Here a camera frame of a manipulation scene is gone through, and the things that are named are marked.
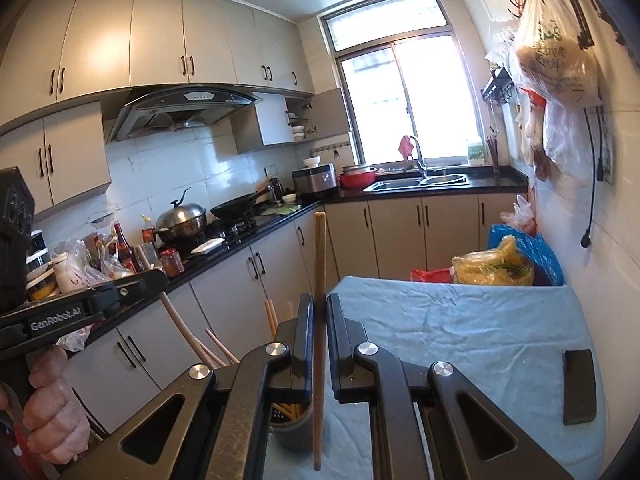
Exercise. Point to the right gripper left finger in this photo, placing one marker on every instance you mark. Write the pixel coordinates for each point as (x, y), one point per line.
(211, 425)

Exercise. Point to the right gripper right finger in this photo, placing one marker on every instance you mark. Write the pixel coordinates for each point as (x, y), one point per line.
(427, 422)

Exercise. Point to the wooden chopstick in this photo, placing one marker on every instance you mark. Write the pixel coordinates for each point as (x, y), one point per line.
(318, 364)
(288, 412)
(227, 353)
(191, 340)

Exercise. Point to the wooden chopstick lone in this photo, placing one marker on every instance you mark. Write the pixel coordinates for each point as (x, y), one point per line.
(272, 318)

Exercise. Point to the kitchen faucet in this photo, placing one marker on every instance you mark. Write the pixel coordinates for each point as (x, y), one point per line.
(410, 149)

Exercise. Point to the left hand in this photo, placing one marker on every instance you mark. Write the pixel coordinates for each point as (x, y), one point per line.
(58, 429)

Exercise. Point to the dark grey utensil holder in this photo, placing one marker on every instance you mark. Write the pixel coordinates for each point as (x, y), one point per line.
(295, 437)

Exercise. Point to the dark sauce bottle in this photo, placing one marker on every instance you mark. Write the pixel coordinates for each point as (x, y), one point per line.
(125, 253)

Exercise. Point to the blue towel table cloth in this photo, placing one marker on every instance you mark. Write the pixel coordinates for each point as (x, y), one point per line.
(508, 341)

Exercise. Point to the red lid jar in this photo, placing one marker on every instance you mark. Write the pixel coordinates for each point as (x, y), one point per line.
(171, 262)

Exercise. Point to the red plastic bag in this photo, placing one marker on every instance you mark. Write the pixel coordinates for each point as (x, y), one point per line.
(440, 276)

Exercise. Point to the black smartphone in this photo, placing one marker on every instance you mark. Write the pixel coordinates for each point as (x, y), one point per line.
(580, 388)

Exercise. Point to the steel pot with lid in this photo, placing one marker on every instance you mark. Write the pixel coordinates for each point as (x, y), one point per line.
(181, 221)

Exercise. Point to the yellow plastic bag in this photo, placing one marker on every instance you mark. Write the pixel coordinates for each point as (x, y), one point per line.
(500, 266)

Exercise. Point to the blue plastic bag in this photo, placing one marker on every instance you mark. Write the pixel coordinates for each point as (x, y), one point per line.
(548, 271)

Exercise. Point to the black wok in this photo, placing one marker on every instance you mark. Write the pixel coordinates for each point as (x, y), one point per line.
(241, 207)

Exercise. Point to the range hood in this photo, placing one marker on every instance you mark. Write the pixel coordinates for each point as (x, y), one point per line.
(175, 108)

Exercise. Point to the red basin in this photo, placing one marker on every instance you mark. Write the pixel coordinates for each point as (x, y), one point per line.
(357, 180)

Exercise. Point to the window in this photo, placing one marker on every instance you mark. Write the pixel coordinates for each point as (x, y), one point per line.
(404, 73)

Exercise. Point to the hanging white plastic bag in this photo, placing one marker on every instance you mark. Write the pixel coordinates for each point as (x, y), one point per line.
(560, 80)

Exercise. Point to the black power cable plug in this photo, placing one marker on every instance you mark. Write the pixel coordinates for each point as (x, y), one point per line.
(585, 241)

